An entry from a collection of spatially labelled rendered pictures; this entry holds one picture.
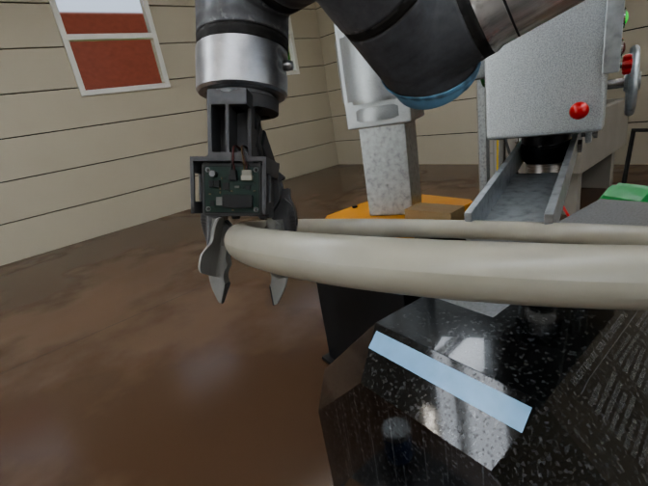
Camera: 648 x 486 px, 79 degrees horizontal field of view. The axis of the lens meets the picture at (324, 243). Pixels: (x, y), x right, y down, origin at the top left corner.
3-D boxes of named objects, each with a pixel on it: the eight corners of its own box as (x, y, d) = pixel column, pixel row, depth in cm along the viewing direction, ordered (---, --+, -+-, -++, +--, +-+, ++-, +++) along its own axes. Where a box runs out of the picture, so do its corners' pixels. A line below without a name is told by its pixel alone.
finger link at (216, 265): (176, 306, 39) (196, 215, 38) (201, 293, 45) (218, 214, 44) (206, 314, 39) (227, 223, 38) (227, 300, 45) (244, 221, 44)
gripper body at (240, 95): (187, 221, 36) (184, 85, 35) (220, 218, 45) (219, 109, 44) (269, 222, 36) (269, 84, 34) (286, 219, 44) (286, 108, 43)
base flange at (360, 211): (321, 226, 183) (319, 215, 182) (395, 198, 208) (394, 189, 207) (398, 245, 144) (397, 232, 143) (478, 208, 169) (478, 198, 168)
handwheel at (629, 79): (586, 117, 101) (589, 53, 96) (635, 111, 96) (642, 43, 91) (582, 124, 90) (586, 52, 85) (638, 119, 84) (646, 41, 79)
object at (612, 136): (505, 214, 380) (504, 121, 351) (557, 181, 456) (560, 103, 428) (578, 221, 334) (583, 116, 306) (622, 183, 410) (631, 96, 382)
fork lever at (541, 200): (518, 144, 116) (517, 126, 114) (597, 138, 105) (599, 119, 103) (444, 240, 65) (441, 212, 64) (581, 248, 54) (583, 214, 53)
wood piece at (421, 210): (404, 221, 156) (403, 209, 155) (419, 213, 162) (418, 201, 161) (451, 226, 142) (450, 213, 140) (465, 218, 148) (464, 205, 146)
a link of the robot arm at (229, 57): (215, 68, 44) (300, 67, 43) (215, 114, 45) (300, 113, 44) (178, 34, 35) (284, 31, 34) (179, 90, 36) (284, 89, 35)
